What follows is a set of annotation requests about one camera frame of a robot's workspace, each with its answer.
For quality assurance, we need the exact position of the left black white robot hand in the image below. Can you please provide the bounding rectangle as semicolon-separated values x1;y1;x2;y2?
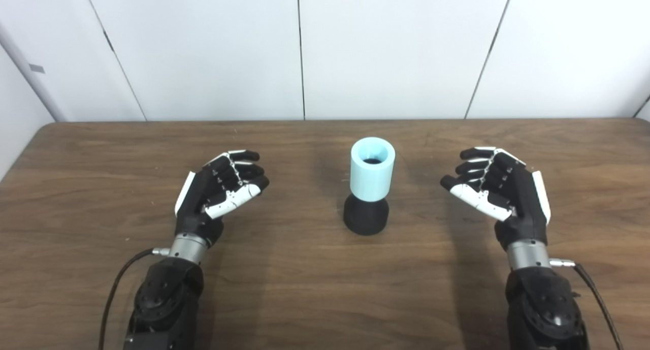
174;149;270;249

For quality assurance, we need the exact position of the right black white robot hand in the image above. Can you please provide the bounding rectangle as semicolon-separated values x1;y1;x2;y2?
440;147;551;251

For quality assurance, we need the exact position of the light-blue hose piece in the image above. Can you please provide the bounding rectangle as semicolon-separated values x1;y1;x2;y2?
350;137;396;202

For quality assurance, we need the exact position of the black flared nozzle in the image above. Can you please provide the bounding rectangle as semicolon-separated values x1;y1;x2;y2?
343;194;390;236

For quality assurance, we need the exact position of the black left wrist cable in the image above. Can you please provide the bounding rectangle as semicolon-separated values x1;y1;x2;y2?
98;247;171;350

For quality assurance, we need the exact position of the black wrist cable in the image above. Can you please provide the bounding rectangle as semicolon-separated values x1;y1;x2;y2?
549;258;624;350
98;247;171;350

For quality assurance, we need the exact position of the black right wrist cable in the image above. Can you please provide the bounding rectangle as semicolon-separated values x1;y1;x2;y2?
549;258;624;350

